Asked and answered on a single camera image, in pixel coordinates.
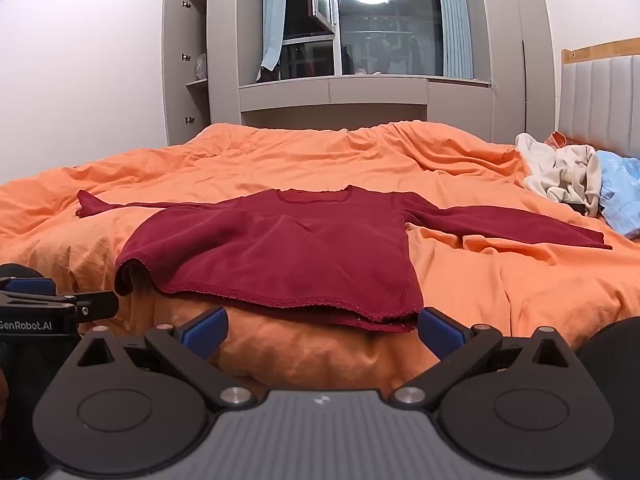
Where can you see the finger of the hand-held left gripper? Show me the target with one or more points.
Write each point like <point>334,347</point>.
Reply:
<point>30,286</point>
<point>95,305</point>

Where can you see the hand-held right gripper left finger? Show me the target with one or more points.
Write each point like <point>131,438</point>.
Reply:
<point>206,331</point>

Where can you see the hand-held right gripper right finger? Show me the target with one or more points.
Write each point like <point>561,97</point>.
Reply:
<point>439,333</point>

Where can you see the dark red sweater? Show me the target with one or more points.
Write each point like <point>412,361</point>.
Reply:
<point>280,260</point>

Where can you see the beige clothes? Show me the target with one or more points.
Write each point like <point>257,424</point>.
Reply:
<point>565,170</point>

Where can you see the small black object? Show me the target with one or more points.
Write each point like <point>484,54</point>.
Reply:
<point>575,207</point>

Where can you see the orange duvet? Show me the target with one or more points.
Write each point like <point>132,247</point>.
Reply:
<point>310,160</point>

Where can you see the small orange cloth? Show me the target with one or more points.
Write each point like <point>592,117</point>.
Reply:
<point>556,139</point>

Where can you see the light blue garment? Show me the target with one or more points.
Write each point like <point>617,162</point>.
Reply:
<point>620,190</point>

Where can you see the grey wardrobe door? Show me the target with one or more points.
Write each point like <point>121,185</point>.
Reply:
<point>174,65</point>

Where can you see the white object on shelf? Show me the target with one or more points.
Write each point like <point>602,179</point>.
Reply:
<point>201,66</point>

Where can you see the dark cloth on sill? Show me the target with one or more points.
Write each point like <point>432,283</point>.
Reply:
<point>267,74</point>

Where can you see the grey padded headboard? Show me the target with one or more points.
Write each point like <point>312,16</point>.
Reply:
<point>600,100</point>

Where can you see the window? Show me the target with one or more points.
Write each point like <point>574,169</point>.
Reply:
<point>385,25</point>

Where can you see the light blue curtain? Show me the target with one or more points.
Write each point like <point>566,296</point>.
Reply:
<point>272,15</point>
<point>454,20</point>

